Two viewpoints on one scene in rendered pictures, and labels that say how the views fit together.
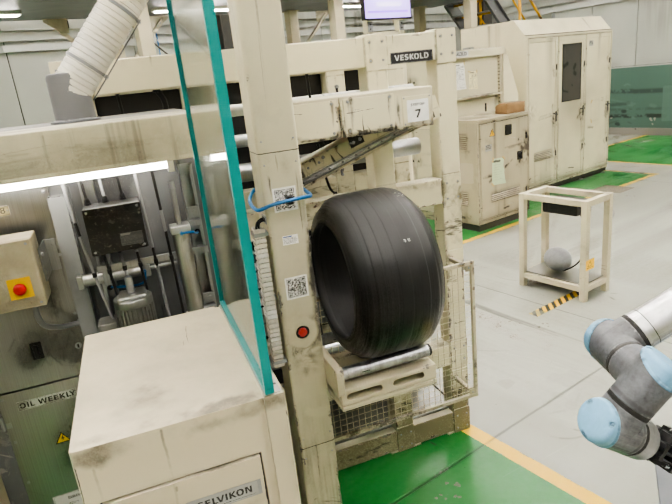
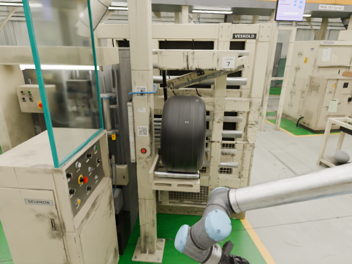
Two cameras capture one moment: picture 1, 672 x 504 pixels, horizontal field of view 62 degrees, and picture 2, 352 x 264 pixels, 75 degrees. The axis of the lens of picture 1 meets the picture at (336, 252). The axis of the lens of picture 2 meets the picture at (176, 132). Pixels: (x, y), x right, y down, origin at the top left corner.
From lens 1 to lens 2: 0.79 m
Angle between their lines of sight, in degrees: 22
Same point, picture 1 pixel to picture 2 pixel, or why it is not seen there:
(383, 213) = (182, 107)
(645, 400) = (199, 237)
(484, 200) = (320, 118)
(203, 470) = (31, 188)
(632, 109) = not seen: outside the picture
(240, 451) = (44, 186)
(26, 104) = not seen: hidden behind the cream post
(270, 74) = (139, 34)
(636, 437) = (197, 254)
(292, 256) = (142, 117)
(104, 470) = not seen: outside the picture
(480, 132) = (327, 84)
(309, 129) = (171, 63)
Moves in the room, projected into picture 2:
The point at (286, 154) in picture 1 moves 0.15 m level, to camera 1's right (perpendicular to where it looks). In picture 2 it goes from (143, 72) to (163, 73)
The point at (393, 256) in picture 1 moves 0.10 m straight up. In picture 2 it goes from (177, 128) to (177, 113)
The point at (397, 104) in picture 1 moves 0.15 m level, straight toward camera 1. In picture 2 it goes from (218, 57) to (209, 58)
